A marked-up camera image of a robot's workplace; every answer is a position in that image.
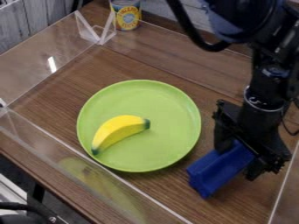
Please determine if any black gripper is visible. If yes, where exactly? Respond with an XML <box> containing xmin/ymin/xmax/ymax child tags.
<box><xmin>212</xmin><ymin>100</ymin><xmax>292</xmax><ymax>181</ymax></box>

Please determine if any blue plastic block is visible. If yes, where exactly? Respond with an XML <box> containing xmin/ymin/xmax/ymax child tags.
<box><xmin>187</xmin><ymin>140</ymin><xmax>255</xmax><ymax>199</ymax></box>

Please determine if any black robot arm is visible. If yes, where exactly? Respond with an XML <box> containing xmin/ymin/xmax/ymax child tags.
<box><xmin>199</xmin><ymin>0</ymin><xmax>299</xmax><ymax>180</ymax></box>

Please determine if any green round plate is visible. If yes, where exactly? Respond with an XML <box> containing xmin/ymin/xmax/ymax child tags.
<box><xmin>76</xmin><ymin>79</ymin><xmax>203</xmax><ymax>173</ymax></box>

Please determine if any yellow toy banana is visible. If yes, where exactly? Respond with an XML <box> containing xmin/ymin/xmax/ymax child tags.
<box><xmin>90</xmin><ymin>115</ymin><xmax>150</xmax><ymax>155</ymax></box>

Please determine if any yellow labelled tin can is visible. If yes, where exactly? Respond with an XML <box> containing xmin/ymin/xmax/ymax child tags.
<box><xmin>108</xmin><ymin>0</ymin><xmax>141</xmax><ymax>31</ymax></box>

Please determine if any clear acrylic enclosure wall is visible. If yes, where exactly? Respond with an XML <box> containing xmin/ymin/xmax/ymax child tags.
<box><xmin>0</xmin><ymin>5</ymin><xmax>284</xmax><ymax>224</ymax></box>

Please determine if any black cable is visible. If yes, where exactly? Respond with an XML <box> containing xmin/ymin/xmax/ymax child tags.
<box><xmin>164</xmin><ymin>0</ymin><xmax>235</xmax><ymax>53</ymax></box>

